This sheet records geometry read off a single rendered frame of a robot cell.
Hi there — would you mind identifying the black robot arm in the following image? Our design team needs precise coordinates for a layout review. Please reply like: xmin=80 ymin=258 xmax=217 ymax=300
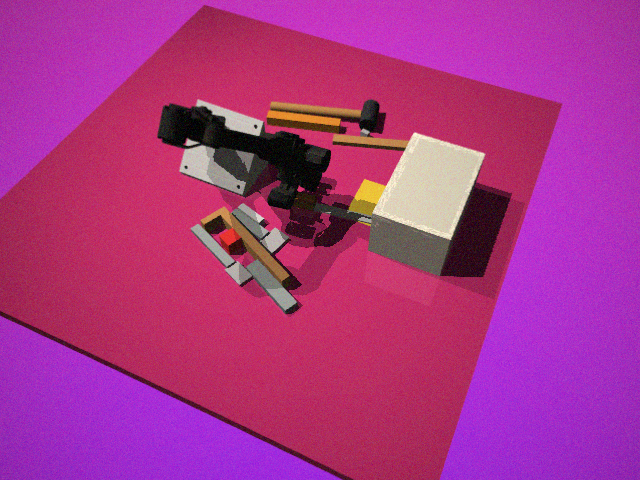
xmin=157 ymin=103 xmax=331 ymax=192

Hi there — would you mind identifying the red cube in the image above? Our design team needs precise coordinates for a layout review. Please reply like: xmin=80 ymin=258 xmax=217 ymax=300
xmin=219 ymin=228 xmax=243 ymax=255

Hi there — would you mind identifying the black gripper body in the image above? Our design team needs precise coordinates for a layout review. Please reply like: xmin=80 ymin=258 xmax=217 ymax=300
xmin=267 ymin=164 xmax=301 ymax=210

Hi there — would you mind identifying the orange rod with dark cylindrical end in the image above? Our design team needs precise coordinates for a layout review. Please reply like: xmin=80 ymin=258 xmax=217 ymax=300
xmin=270 ymin=100 xmax=380 ymax=132

